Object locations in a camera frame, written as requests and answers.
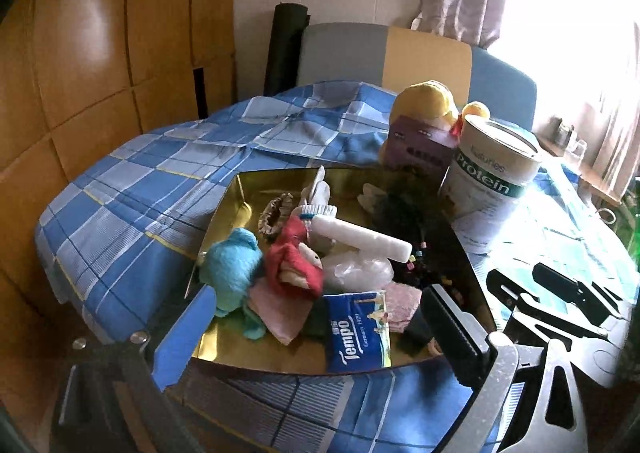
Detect blue tissue pack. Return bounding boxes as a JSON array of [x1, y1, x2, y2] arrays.
[[322, 290, 393, 374]]

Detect brown scrunchie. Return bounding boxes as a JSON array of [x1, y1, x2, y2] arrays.
[[257, 192, 301, 239]]

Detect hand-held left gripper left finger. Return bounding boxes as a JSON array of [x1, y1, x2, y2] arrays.
[[50, 283, 218, 453]]

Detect wooden desk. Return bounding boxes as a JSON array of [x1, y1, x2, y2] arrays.
[[537, 133, 631, 214]]

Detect wooden wardrobe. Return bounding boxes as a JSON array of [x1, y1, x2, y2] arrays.
[[0, 0, 238, 384]]

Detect purple box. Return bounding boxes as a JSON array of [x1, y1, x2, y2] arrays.
[[382, 116, 458, 179]]

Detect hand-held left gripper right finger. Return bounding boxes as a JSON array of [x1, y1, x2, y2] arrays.
[[420, 283, 588, 453]]

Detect black beaded hair ties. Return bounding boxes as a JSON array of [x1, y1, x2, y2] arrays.
[[380, 183, 466, 294]]

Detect clear plastic bag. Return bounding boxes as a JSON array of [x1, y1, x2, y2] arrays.
[[320, 250, 396, 294]]

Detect teal and pink fuzzy sock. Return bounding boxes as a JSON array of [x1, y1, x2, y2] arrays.
[[197, 227, 301, 346]]

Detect drinking glass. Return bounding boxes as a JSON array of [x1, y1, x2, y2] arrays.
[[565, 136, 588, 169]]

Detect grey knitted sock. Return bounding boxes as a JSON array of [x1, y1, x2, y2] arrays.
[[297, 166, 338, 234]]

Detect green bottle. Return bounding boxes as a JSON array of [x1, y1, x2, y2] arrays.
[[617, 178, 640, 274]]

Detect blue plaid blanket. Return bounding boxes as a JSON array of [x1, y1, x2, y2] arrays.
[[35, 80, 640, 453]]

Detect yellow plush toy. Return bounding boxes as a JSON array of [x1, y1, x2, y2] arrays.
[[390, 80, 458, 134]]

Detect white protein canister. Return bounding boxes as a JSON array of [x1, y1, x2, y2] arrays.
[[439, 114, 543, 254]]

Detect white foam block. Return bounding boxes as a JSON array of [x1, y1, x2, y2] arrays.
[[312, 214, 413, 261]]

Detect red sock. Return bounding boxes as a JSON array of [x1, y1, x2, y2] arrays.
[[264, 220, 326, 299]]

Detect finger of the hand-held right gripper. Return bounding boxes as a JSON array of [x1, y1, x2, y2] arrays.
[[486, 268, 611, 340], [531, 262, 626, 329]]

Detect gold tray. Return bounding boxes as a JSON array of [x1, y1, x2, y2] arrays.
[[187, 166, 498, 376]]

